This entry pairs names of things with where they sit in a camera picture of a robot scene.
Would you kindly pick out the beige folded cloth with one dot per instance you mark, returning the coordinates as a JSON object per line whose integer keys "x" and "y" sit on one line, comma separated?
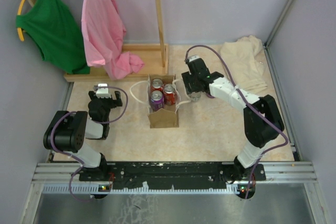
{"x": 240, "y": 57}

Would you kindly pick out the green-capped Chang soda bottle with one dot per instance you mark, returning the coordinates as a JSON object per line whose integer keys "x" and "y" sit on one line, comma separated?
{"x": 195, "y": 96}

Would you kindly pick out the wooden clothes rack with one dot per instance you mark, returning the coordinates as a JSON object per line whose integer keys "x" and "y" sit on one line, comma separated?
{"x": 155, "y": 57}

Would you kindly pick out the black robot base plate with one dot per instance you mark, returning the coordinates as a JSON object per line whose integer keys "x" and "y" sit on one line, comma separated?
{"x": 168, "y": 175}

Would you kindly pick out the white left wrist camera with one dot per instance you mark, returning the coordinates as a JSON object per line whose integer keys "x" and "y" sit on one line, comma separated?
{"x": 102, "y": 91}

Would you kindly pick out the canvas bag with rope handles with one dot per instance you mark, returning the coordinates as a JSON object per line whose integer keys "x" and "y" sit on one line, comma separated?
{"x": 166, "y": 117}

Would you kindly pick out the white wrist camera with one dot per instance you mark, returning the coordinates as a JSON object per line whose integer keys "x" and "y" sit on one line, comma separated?
{"x": 191, "y": 58}
{"x": 102, "y": 91}

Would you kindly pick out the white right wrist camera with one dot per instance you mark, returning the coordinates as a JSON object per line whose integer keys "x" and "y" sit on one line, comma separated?
{"x": 191, "y": 58}

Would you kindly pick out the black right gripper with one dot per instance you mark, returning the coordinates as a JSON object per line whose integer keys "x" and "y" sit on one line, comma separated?
{"x": 187, "y": 78}

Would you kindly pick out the pink t-shirt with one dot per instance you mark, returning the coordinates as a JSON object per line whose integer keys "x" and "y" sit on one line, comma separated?
{"x": 103, "y": 32}

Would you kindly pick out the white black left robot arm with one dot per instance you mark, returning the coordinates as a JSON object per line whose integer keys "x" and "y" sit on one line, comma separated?
{"x": 67, "y": 131}

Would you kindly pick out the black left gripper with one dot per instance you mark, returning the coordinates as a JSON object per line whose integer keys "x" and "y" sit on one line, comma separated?
{"x": 115, "y": 103}

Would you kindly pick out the aluminium frame rail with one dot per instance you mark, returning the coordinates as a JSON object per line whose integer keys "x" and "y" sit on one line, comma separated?
{"x": 59, "y": 178}

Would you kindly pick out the red coke can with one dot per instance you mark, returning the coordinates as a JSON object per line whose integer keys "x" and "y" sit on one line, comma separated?
{"x": 157, "y": 85}
{"x": 169, "y": 93}

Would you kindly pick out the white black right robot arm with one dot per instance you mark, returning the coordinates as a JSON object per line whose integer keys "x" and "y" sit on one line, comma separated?
{"x": 262, "y": 119}

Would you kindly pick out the green tank top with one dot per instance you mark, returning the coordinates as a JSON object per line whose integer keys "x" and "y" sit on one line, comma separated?
{"x": 51, "y": 25}

